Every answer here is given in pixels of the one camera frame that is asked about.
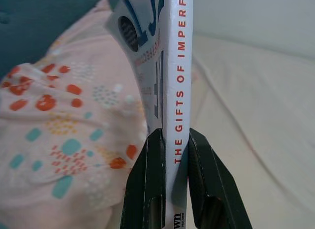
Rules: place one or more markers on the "bed with cream sheet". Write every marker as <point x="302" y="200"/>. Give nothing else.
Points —
<point x="258" y="115"/>

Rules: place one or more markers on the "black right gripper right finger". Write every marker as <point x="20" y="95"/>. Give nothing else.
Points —
<point x="211" y="197"/>

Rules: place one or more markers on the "teal upholstered headboard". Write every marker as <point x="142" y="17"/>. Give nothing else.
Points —
<point x="37" y="22"/>

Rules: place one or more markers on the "white blue paperback book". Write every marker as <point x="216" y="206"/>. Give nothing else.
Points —
<point x="178" y="66"/>

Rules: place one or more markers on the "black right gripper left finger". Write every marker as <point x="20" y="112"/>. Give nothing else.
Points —
<point x="145" y="189"/>

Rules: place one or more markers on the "pink patterned pillow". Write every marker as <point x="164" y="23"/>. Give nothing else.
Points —
<point x="61" y="115"/>

